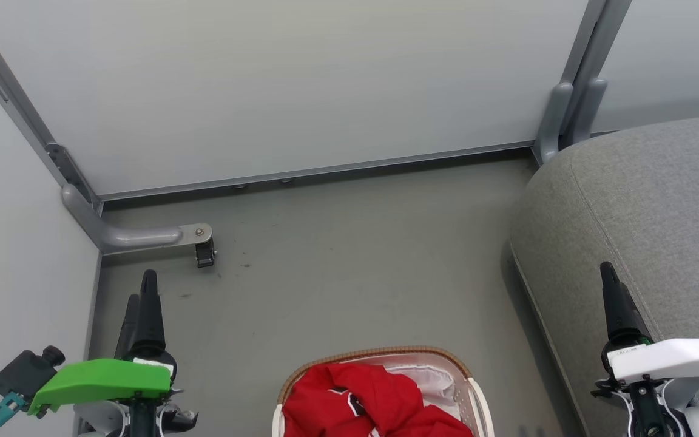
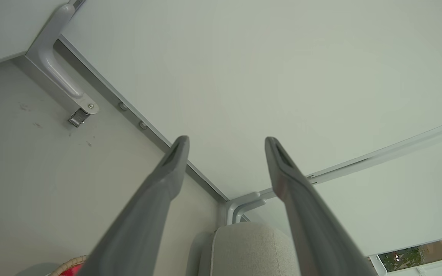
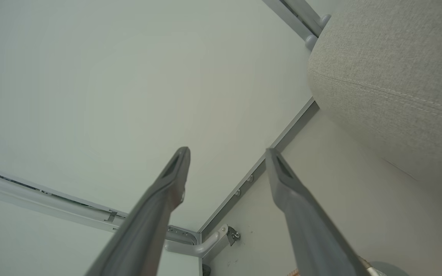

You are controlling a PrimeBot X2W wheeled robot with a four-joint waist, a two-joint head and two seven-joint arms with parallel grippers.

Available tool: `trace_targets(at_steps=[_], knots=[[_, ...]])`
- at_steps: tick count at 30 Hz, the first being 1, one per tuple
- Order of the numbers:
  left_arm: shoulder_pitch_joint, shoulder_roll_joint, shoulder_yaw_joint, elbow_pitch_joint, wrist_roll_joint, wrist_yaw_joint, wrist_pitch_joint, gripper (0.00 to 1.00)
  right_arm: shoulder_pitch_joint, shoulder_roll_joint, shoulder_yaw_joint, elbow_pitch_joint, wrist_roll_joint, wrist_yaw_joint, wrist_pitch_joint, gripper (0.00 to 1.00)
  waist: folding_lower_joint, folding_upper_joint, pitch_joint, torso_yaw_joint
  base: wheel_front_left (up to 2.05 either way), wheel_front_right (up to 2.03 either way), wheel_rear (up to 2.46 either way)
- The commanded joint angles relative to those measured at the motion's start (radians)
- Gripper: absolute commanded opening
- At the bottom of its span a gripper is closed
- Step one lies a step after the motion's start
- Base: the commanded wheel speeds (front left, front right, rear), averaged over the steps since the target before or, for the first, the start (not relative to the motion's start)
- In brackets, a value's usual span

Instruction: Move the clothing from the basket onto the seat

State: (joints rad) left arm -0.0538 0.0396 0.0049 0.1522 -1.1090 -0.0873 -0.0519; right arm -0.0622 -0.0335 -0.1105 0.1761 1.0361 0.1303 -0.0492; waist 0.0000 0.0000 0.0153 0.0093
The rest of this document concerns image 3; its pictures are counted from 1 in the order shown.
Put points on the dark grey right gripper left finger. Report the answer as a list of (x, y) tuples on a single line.
[(148, 214)]

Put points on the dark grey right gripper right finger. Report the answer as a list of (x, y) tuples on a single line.
[(305, 226)]

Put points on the small black caster wheel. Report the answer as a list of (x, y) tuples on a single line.
[(233, 234)]

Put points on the grey partition foot bracket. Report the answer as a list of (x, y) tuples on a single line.
[(200, 248)]

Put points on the grey partition bottom rail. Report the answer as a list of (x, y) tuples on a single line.
[(225, 209)]

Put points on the grey partition post with foot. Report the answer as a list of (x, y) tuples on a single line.
[(286, 17), (309, 15)]

